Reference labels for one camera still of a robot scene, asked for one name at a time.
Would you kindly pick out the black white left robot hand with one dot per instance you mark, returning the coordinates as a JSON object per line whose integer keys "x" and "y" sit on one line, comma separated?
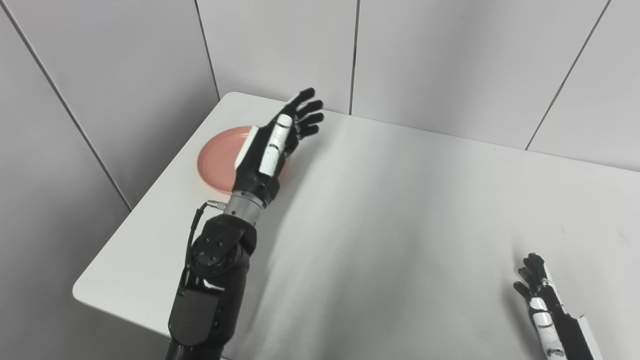
{"x": 257, "y": 165}

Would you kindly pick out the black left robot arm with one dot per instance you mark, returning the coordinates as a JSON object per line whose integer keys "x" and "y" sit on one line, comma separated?
{"x": 215, "y": 280}

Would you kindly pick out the pink round plate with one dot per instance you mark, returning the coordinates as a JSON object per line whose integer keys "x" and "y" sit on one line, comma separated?
{"x": 217, "y": 160}

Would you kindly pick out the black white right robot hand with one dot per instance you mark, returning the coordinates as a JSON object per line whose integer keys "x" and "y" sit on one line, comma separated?
{"x": 560, "y": 320}

